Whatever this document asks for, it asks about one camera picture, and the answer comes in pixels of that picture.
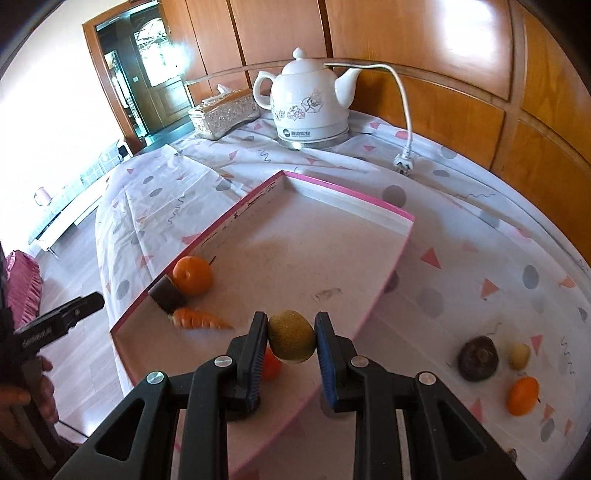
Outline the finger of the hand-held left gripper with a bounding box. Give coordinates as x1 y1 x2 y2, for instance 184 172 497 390
44 292 106 333

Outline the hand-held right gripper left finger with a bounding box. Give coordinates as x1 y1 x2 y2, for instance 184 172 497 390
53 311 271 480

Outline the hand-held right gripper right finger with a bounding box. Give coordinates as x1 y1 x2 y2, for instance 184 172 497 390
314 311 527 480

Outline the small red tomato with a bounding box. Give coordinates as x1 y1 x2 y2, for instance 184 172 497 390
262 346 283 383

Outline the kiwi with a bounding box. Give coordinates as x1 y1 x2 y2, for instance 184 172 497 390
268 309 318 365

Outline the carrot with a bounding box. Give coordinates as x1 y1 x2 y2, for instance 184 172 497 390
168 308 235 330

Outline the dark cut root piece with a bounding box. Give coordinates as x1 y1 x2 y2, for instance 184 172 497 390
148 277 186 312

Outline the orange with stem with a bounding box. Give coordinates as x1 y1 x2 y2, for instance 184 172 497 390
172 256 215 296

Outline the pink cardboard tray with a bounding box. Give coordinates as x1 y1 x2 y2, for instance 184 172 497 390
110 170 415 480

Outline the dark brown round fruit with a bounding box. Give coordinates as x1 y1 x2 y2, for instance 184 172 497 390
458 336 499 383

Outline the small yellow fruit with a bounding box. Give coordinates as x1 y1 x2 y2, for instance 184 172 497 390
509 343 531 370

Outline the person's left hand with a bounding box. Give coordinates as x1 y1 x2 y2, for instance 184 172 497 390
0 356 59 423

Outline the pink ruffled cloth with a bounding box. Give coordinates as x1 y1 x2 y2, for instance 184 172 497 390
0 249 44 333

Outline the glass side table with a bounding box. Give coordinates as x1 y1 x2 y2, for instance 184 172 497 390
27 198 77 254

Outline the patterned white tablecloth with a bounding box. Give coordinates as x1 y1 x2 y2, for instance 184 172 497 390
95 108 591 480

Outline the silver kettle base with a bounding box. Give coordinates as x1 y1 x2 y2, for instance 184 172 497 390
277 129 352 151

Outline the wooden door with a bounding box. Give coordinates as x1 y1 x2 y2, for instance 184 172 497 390
136 18 194 132

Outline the ornate silver tissue box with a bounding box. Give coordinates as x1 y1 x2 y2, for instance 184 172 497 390
188 88 262 140

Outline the white floral ceramic kettle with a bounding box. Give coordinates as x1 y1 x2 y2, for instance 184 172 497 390
253 47 363 141

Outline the white power cord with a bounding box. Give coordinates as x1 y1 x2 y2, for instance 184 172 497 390
323 62 416 178

